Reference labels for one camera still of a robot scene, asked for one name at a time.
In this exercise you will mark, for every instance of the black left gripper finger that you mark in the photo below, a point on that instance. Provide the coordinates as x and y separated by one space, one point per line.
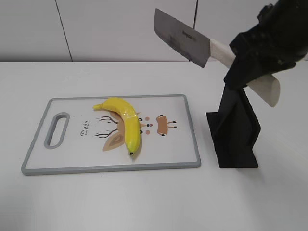
247 67

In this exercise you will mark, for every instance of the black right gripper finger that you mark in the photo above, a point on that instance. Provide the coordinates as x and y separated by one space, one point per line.
245 42

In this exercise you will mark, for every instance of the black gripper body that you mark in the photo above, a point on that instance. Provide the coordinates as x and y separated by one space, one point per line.
280 39

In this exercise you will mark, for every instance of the knife with white handle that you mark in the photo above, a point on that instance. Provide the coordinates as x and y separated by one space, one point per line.
198 48

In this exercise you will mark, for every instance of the yellow plastic banana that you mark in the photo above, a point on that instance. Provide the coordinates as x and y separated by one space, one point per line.
129 116

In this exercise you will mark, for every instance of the black knife stand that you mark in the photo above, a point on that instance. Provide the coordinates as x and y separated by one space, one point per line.
234 130

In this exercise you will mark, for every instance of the white grey-rimmed cutting board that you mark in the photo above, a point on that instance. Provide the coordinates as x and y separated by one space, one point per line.
74 138

